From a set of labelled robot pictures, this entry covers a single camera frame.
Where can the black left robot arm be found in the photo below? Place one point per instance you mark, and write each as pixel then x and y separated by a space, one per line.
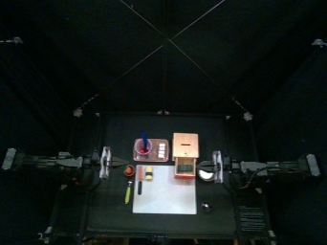
pixel 43 161

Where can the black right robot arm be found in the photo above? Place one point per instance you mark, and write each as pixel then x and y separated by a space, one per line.
pixel 273 166

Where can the white cutting board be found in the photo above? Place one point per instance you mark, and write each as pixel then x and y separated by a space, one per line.
pixel 167 194

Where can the orange toy cup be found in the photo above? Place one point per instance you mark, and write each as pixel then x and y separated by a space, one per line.
pixel 129 170

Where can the pink cup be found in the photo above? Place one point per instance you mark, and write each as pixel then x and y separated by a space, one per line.
pixel 142 147

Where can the yellow toy piece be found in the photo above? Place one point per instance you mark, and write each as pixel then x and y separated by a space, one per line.
pixel 149 174

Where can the blue utensil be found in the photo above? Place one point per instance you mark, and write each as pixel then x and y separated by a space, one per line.
pixel 145 139

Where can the white toy block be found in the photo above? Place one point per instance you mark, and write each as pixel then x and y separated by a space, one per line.
pixel 162 154
pixel 162 146

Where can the clear tray with items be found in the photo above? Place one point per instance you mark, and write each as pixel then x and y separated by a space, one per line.
pixel 163 153

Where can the white text label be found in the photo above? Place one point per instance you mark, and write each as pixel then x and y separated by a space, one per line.
pixel 253 218

